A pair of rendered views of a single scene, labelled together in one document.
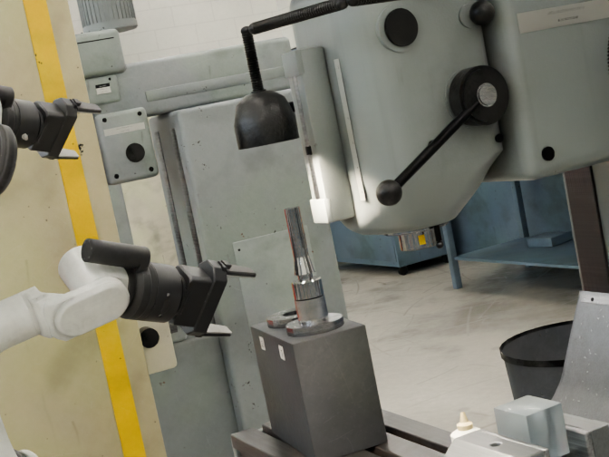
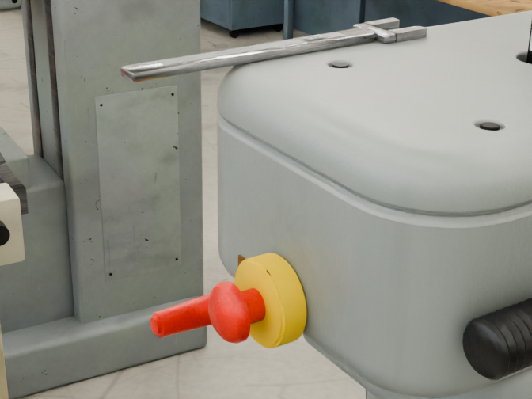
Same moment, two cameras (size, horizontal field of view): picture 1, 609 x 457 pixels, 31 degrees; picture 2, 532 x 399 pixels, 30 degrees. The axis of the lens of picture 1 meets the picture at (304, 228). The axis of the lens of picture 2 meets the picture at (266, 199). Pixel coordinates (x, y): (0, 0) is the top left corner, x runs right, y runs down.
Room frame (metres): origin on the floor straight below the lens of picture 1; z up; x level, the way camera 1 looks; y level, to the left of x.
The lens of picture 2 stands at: (0.71, 0.15, 2.08)
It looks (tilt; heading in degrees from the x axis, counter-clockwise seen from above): 24 degrees down; 352
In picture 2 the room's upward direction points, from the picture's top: 1 degrees clockwise
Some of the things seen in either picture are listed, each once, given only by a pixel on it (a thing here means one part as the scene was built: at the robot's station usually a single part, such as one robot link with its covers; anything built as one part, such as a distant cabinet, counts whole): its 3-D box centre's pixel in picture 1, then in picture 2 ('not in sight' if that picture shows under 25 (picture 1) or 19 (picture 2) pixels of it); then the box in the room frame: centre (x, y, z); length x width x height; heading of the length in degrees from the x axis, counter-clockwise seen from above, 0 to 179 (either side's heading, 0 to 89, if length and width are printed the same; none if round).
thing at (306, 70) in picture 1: (318, 135); not in sight; (1.32, -0.04, 1.45); 0.04 x 0.04 x 0.21; 25
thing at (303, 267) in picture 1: (298, 243); not in sight; (1.64, 0.01, 1.28); 0.03 x 0.03 x 0.11
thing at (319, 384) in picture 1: (314, 377); not in sight; (1.68, 0.03, 1.06); 0.22 x 0.12 x 0.20; 18
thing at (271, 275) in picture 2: not in sight; (269, 300); (1.27, 0.07, 1.76); 0.06 x 0.02 x 0.06; 25
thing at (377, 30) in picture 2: not in sight; (280, 48); (1.39, 0.05, 1.89); 0.24 x 0.04 x 0.01; 116
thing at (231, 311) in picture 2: not in sight; (238, 309); (1.26, 0.09, 1.76); 0.04 x 0.03 x 0.04; 25
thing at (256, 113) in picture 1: (264, 117); not in sight; (1.25, 0.02, 1.48); 0.07 x 0.07 x 0.06
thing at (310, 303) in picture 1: (310, 303); not in sight; (1.64, 0.01, 1.19); 0.05 x 0.05 x 0.06
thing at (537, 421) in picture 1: (531, 430); not in sight; (1.21, -0.21, 1.07); 0.06 x 0.05 x 0.06; 26
